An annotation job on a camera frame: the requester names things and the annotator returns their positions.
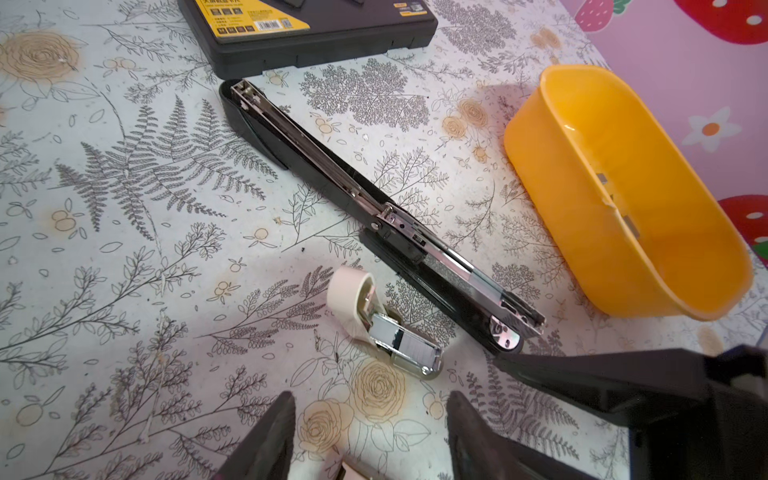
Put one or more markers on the yellow plastic tray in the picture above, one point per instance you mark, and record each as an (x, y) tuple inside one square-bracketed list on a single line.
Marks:
[(637, 227)]

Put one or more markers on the black flat tool case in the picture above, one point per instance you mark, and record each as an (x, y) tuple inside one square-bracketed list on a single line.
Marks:
[(243, 38)]

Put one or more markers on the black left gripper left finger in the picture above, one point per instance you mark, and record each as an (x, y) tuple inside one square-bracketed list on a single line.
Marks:
[(267, 450)]

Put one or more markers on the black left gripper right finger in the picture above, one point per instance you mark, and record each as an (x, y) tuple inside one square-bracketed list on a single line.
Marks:
[(477, 452)]

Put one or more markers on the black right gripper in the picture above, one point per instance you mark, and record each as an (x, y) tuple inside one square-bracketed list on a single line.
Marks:
[(691, 416)]

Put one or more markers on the beige staple box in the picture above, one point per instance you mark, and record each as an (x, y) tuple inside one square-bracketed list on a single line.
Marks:
[(353, 300)]

